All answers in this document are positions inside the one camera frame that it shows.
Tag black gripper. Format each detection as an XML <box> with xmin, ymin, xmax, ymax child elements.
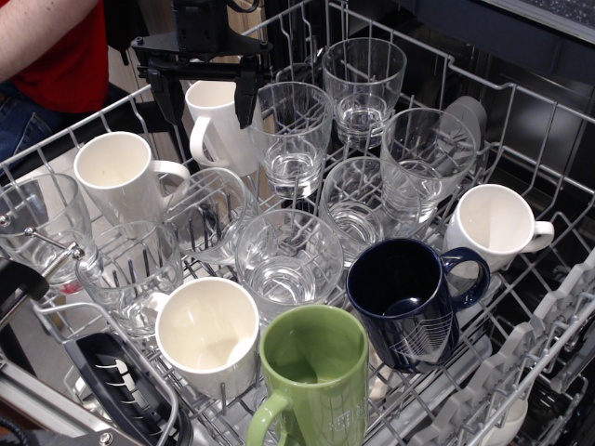
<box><xmin>132</xmin><ymin>1</ymin><xmax>271</xmax><ymax>129</ymax></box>

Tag green ceramic mug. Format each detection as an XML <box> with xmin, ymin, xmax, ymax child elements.
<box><xmin>245</xmin><ymin>305</ymin><xmax>369</xmax><ymax>445</ymax></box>

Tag person forearm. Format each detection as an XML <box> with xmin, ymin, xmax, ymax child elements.
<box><xmin>1</xmin><ymin>0</ymin><xmax>99</xmax><ymax>81</ymax></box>

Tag tall white mug back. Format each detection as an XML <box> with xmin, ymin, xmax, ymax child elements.
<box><xmin>185</xmin><ymin>81</ymin><xmax>258</xmax><ymax>177</ymax></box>

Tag tall white mug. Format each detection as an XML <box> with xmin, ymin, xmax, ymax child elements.
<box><xmin>73</xmin><ymin>131</ymin><xmax>191</xmax><ymax>226</ymax></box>
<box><xmin>185</xmin><ymin>81</ymin><xmax>258</xmax><ymax>177</ymax></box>

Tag tall white mug left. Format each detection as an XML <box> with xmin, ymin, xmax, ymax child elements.
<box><xmin>73</xmin><ymin>131</ymin><xmax>191</xmax><ymax>226</ymax></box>

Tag white mug front left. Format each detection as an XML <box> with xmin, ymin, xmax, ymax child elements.
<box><xmin>146</xmin><ymin>277</ymin><xmax>260</xmax><ymax>400</ymax></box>

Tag dark blue ceramic mug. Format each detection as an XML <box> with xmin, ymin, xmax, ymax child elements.
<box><xmin>346</xmin><ymin>239</ymin><xmax>490</xmax><ymax>374</ymax></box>

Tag white mug right side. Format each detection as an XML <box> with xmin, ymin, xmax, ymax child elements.
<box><xmin>443</xmin><ymin>184</ymin><xmax>555</xmax><ymax>273</ymax></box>

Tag clear glass back centre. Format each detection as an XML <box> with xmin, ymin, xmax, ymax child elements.
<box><xmin>248</xmin><ymin>82</ymin><xmax>333</xmax><ymax>199</ymax></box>

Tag clear glass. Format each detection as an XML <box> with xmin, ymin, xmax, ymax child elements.
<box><xmin>75</xmin><ymin>221</ymin><xmax>183</xmax><ymax>340</ymax></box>
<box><xmin>235</xmin><ymin>209</ymin><xmax>344</xmax><ymax>325</ymax></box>
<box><xmin>319</xmin><ymin>156</ymin><xmax>421</xmax><ymax>267</ymax></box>
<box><xmin>165</xmin><ymin>167</ymin><xmax>260</xmax><ymax>265</ymax></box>
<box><xmin>322</xmin><ymin>37</ymin><xmax>407</xmax><ymax>151</ymax></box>
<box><xmin>1</xmin><ymin>174</ymin><xmax>97</xmax><ymax>271</ymax></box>
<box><xmin>248</xmin><ymin>82</ymin><xmax>333</xmax><ymax>199</ymax></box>

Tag clear glass centre left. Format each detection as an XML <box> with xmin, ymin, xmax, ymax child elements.
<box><xmin>165</xmin><ymin>167</ymin><xmax>260</xmax><ymax>265</ymax></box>

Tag red shirt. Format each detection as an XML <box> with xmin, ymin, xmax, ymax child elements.
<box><xmin>11</xmin><ymin>1</ymin><xmax>109</xmax><ymax>113</ymax></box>

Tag clear glass back right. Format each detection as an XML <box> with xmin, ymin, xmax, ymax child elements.
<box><xmin>322</xmin><ymin>37</ymin><xmax>407</xmax><ymax>151</ymax></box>

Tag blue jeans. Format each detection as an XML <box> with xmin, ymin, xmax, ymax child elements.
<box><xmin>1</xmin><ymin>81</ymin><xmax>65</xmax><ymax>162</ymax></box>

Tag clear glass centre front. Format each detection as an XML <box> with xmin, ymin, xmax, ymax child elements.
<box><xmin>235</xmin><ymin>209</ymin><xmax>344</xmax><ymax>325</ymax></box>

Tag clear glass centre right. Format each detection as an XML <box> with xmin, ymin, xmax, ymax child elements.
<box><xmin>319</xmin><ymin>156</ymin><xmax>421</xmax><ymax>267</ymax></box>

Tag clear glass front left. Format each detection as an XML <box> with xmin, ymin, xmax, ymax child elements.
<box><xmin>75</xmin><ymin>221</ymin><xmax>183</xmax><ymax>340</ymax></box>

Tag clear glass far left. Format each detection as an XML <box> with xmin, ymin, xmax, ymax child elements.
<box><xmin>1</xmin><ymin>174</ymin><xmax>97</xmax><ymax>271</ymax></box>

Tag clear glass right tall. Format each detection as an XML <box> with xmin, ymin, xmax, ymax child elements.
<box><xmin>380</xmin><ymin>108</ymin><xmax>478</xmax><ymax>223</ymax></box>

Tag black clamp with metal screw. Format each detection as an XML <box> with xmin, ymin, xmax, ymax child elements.
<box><xmin>1</xmin><ymin>226</ymin><xmax>85</xmax><ymax>330</ymax></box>

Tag grey plastic tine holder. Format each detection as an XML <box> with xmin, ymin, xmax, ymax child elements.
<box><xmin>409</xmin><ymin>254</ymin><xmax>594</xmax><ymax>445</ymax></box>

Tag grey wire dishwasher rack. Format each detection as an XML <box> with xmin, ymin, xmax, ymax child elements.
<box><xmin>15</xmin><ymin>1</ymin><xmax>594</xmax><ymax>445</ymax></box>

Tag black rack handle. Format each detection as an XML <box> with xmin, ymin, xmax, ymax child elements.
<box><xmin>64</xmin><ymin>332</ymin><xmax>193</xmax><ymax>445</ymax></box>

